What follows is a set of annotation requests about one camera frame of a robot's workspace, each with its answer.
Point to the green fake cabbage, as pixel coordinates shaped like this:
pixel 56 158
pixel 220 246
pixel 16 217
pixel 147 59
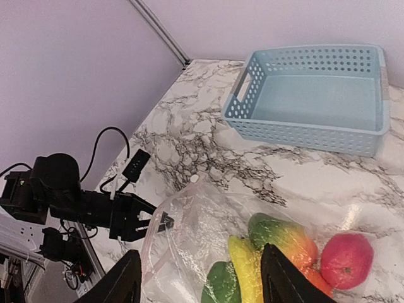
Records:
pixel 221 284

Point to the yellow fake banana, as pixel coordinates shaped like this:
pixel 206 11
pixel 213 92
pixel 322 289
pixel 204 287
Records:
pixel 247 264

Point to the light blue plastic basket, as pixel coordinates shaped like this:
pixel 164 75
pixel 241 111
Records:
pixel 333 98

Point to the green orange fake mango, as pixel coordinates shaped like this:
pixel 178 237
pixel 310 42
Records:
pixel 289 237

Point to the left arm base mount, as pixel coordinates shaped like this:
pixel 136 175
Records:
pixel 67 247

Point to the left aluminium frame post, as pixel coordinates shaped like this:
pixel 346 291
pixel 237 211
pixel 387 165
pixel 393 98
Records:
pixel 156 25

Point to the orange fake orange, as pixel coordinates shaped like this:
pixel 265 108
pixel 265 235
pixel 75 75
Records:
pixel 317 280

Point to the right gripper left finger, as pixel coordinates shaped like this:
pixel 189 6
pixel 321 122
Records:
pixel 121 284

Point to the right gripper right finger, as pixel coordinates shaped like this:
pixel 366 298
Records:
pixel 284 283

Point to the clear zip top bag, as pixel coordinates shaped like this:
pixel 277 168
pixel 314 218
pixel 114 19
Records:
pixel 176 262

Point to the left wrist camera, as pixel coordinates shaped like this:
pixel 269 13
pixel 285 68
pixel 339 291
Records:
pixel 133 169

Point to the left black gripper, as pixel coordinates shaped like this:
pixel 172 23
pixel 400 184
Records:
pixel 125 223

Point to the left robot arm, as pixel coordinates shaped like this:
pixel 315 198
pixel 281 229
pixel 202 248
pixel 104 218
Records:
pixel 52 187

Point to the red fake apple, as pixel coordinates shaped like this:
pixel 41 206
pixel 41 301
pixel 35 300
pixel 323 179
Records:
pixel 346 260

